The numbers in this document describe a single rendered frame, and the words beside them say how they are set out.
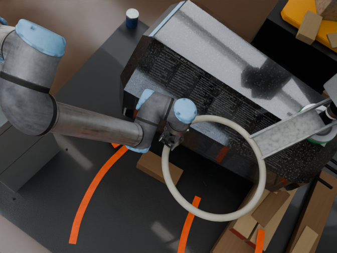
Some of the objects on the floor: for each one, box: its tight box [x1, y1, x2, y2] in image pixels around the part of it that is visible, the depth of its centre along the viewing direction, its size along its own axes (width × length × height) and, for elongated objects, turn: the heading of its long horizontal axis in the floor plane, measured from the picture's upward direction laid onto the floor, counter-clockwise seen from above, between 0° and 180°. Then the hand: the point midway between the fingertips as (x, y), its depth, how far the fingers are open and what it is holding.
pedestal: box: [251, 0, 337, 92], centre depth 264 cm, size 66×66×74 cm
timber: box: [136, 150, 184, 186], centre depth 243 cm, size 30×12×12 cm, turn 58°
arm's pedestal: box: [0, 64, 68, 200], centre depth 201 cm, size 50×50×85 cm
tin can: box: [126, 9, 139, 29], centre depth 285 cm, size 10×10×13 cm
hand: (170, 140), depth 164 cm, fingers closed on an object, 5 cm apart
